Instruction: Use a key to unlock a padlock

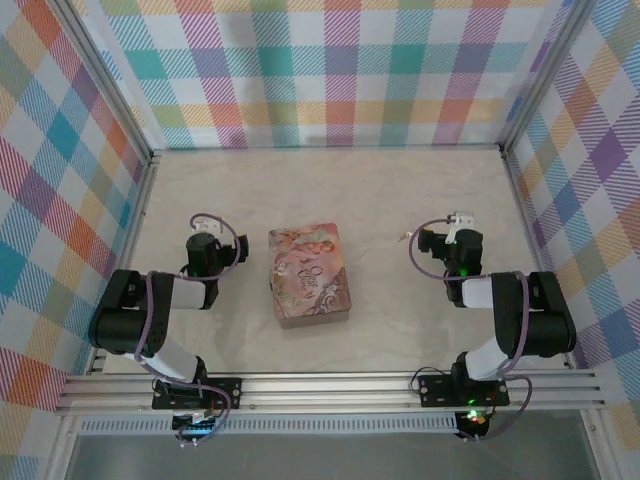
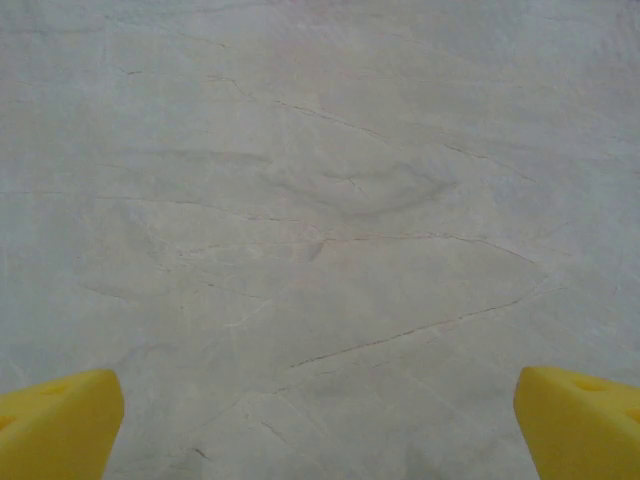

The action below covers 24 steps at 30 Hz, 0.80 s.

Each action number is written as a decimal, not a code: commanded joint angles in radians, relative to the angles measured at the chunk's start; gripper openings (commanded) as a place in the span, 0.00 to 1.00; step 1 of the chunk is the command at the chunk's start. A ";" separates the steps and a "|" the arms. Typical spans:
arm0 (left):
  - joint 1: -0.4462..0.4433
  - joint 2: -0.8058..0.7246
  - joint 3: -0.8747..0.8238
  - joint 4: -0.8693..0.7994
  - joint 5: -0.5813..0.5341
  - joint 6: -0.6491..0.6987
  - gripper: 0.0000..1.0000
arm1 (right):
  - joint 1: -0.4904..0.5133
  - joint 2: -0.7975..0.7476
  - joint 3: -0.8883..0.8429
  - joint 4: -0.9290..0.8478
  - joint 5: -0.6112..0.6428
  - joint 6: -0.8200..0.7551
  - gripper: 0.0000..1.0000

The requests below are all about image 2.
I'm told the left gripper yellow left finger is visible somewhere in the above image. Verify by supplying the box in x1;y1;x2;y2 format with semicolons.
0;368;125;480

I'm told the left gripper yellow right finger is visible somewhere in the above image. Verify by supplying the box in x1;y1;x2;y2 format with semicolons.
513;365;640;480

